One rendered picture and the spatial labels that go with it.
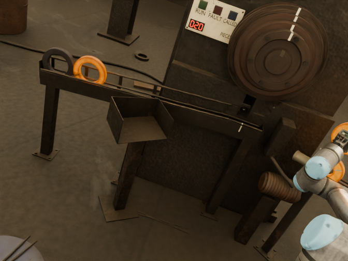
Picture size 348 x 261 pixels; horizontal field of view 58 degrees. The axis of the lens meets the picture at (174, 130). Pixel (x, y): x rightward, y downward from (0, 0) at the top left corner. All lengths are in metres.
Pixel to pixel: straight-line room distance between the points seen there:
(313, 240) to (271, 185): 0.88
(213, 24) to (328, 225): 1.14
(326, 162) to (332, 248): 0.53
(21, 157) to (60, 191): 0.38
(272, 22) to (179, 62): 0.55
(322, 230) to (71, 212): 1.38
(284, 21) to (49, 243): 1.56
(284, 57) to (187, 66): 0.54
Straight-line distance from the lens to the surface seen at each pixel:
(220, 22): 1.73
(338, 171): 1.79
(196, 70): 1.78
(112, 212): 1.97
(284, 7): 1.59
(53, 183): 2.09
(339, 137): 1.58
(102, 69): 1.82
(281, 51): 1.54
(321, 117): 1.92
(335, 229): 0.98
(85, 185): 2.10
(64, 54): 1.89
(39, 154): 2.27
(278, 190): 1.84
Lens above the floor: 1.49
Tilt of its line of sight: 32 degrees down
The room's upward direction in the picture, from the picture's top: 20 degrees clockwise
